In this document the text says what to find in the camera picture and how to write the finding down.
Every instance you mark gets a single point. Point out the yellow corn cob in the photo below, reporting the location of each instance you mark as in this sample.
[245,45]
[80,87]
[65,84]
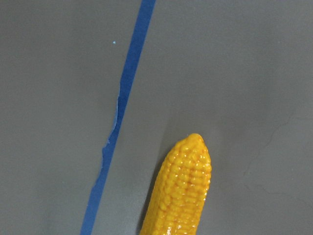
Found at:
[180,189]

